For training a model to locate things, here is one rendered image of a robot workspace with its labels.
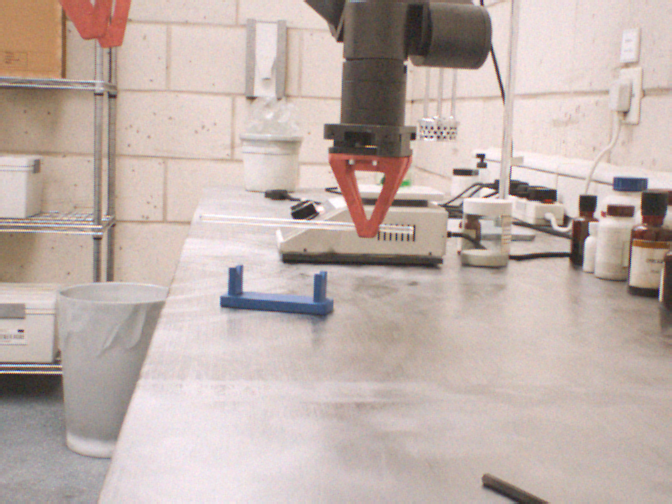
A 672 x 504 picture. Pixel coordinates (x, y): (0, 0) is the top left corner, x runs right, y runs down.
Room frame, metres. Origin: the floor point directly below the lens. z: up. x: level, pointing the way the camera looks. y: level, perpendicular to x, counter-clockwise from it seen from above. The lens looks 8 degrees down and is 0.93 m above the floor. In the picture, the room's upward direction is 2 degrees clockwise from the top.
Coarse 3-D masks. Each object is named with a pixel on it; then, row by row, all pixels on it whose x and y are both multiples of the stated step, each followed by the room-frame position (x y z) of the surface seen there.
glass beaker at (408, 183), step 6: (414, 144) 1.30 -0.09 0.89; (414, 150) 1.30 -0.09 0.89; (414, 156) 1.30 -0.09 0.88; (414, 162) 1.31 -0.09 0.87; (414, 168) 1.31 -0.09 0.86; (378, 174) 1.30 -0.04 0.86; (384, 174) 1.29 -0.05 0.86; (408, 174) 1.30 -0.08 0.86; (378, 180) 1.30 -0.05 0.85; (384, 180) 1.29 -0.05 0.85; (408, 180) 1.30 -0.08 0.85; (378, 186) 1.30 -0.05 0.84; (402, 186) 1.29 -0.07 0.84; (408, 186) 1.30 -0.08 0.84
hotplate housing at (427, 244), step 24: (336, 216) 1.25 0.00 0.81; (408, 216) 1.26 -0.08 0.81; (432, 216) 1.26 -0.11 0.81; (288, 240) 1.24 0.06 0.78; (312, 240) 1.25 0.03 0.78; (336, 240) 1.25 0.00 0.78; (360, 240) 1.25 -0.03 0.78; (384, 240) 1.25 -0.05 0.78; (408, 240) 1.26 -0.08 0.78; (432, 240) 1.26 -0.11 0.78
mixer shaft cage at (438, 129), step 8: (440, 72) 1.66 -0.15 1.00; (456, 72) 1.65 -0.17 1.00; (440, 80) 1.66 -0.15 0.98; (456, 80) 1.65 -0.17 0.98; (440, 88) 1.66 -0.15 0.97; (440, 96) 1.66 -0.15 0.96; (440, 104) 1.66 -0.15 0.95; (424, 112) 1.66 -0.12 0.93; (440, 112) 1.66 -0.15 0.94; (424, 120) 1.64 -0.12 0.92; (432, 120) 1.64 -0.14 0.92; (440, 120) 1.64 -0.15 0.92; (448, 120) 1.64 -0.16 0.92; (456, 120) 1.65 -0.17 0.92; (424, 128) 1.65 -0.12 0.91; (432, 128) 1.65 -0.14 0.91; (440, 128) 1.64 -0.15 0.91; (448, 128) 1.64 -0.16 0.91; (456, 128) 1.66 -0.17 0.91; (424, 136) 1.65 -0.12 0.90; (432, 136) 1.64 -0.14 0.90; (440, 136) 1.64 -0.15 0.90; (448, 136) 1.64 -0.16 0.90; (456, 136) 1.66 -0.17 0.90
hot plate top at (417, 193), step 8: (360, 184) 1.37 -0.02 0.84; (360, 192) 1.26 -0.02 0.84; (368, 192) 1.26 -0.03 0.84; (376, 192) 1.26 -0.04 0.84; (400, 192) 1.26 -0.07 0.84; (408, 192) 1.26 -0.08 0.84; (416, 192) 1.27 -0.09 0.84; (424, 192) 1.27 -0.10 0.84; (432, 192) 1.28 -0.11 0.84; (440, 192) 1.28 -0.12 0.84; (432, 200) 1.27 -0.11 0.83; (440, 200) 1.27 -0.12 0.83
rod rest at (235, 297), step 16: (240, 272) 0.96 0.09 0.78; (320, 272) 0.95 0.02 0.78; (240, 288) 0.97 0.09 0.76; (320, 288) 0.93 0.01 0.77; (224, 304) 0.95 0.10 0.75; (240, 304) 0.94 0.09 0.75; (256, 304) 0.94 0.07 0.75; (272, 304) 0.94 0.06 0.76; (288, 304) 0.93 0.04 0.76; (304, 304) 0.93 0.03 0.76; (320, 304) 0.93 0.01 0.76
